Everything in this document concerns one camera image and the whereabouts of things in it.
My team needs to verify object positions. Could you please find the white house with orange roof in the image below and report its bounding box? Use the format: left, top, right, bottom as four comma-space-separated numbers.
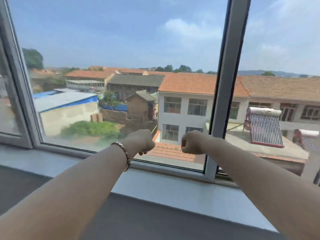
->
157, 72, 250, 148

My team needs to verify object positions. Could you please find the dark green tree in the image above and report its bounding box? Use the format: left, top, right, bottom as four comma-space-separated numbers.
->
22, 48, 44, 70

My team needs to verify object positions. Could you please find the person's right forearm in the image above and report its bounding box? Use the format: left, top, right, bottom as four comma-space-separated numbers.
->
205, 138, 320, 240

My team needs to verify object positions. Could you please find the green bush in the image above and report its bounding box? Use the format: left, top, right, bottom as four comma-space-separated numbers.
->
61, 121, 120, 139

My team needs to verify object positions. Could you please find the person's left forearm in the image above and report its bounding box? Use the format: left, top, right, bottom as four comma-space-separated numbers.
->
0, 143, 130, 240

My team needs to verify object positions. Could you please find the low orange tiled roof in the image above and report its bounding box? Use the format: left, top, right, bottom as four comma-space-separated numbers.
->
147, 130, 207, 165

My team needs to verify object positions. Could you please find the person's right hand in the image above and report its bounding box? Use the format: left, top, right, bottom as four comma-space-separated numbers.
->
181, 130, 215, 155

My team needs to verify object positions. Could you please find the flat concrete rooftop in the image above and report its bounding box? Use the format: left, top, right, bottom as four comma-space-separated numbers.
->
205, 122, 310, 164

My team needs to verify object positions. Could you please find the blue-roofed shed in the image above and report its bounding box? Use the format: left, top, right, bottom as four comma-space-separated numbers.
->
32, 88, 100, 137

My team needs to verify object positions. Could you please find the brown brick hut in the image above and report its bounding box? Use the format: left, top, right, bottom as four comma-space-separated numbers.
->
124, 90, 159, 123

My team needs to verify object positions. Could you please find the person's left hand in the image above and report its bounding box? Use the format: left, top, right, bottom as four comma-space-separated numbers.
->
122, 129, 156, 160

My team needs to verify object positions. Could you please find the small solar water heater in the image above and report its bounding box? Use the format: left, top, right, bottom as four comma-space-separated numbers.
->
292, 129, 320, 153

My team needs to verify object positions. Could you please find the large solar water heater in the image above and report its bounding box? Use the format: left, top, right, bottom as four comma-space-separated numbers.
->
244, 106, 285, 148

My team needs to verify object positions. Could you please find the white window sill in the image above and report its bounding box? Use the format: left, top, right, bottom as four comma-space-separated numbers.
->
0, 144, 278, 233

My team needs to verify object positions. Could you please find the grey-roofed building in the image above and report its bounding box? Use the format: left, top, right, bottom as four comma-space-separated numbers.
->
106, 73, 165, 101

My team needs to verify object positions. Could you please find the low orange-roofed building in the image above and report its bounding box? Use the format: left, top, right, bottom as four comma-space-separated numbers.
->
64, 69, 116, 92

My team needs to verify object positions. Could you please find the open white window sash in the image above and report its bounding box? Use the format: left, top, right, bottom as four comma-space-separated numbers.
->
0, 35, 33, 149

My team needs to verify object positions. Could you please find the long building with orange roof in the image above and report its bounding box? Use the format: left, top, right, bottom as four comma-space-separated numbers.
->
239, 75, 320, 123

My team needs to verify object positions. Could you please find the metal link bracelet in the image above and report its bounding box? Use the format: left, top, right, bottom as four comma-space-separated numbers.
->
111, 141, 131, 172

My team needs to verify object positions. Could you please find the white window frame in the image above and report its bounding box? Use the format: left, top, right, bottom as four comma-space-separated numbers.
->
0, 0, 320, 188

